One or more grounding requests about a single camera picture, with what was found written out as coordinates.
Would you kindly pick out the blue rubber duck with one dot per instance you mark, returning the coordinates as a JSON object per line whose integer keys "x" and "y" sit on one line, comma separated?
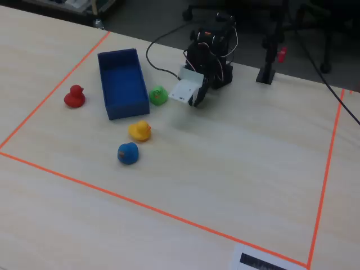
{"x": 128, "y": 154}

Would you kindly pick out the blue rectangular box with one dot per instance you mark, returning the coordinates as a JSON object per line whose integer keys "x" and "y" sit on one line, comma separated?
{"x": 123, "y": 84}

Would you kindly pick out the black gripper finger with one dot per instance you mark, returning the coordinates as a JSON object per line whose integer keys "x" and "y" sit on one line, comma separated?
{"x": 206, "y": 81}
{"x": 201, "y": 97}

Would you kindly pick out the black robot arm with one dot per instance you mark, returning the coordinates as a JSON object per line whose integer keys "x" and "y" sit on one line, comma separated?
{"x": 222, "y": 76}

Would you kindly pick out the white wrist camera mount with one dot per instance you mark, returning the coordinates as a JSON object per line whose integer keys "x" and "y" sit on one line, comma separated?
{"x": 184, "y": 90}

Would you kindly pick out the red rubber duck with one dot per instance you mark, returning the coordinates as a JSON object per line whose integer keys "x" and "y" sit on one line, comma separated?
{"x": 74, "y": 98}

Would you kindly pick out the white paper label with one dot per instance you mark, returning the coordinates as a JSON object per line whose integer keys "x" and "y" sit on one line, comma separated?
{"x": 237, "y": 253}

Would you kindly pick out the orange tape strip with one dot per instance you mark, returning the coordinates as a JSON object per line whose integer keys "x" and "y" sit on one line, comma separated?
{"x": 328, "y": 168}
{"x": 58, "y": 87}
{"x": 168, "y": 215}

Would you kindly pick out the black office chair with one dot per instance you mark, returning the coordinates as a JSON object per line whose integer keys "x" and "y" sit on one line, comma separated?
{"x": 325, "y": 67}

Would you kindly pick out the black camera stand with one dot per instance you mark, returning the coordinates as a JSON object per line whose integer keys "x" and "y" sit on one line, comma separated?
{"x": 265, "y": 76}

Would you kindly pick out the red clamp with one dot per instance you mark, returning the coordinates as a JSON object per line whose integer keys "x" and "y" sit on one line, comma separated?
{"x": 282, "y": 54}

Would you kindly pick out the yellow rubber duck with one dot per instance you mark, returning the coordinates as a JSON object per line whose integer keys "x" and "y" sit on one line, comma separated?
{"x": 139, "y": 131}

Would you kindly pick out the green rubber duck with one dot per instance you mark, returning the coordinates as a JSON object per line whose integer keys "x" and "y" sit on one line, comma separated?
{"x": 158, "y": 95}

